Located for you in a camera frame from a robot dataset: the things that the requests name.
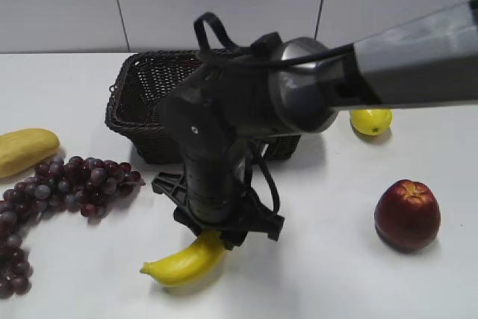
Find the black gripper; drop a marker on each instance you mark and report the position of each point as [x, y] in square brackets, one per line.
[233, 218]

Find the yellow plastic banana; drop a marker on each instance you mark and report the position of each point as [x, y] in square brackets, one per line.
[188, 265]

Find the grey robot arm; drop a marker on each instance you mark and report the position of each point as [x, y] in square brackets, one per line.
[427, 62]

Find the dark woven wicker basket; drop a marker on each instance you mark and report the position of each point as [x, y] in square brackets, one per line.
[146, 79]

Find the purple plastic grape bunch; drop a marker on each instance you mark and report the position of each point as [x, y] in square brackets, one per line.
[88, 186]

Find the yellow plastic lemon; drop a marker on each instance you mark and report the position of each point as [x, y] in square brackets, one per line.
[371, 122]

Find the red plastic apple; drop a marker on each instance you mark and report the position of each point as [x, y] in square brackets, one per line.
[407, 216]

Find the yellow plastic mango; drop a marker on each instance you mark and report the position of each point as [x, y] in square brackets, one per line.
[25, 148]

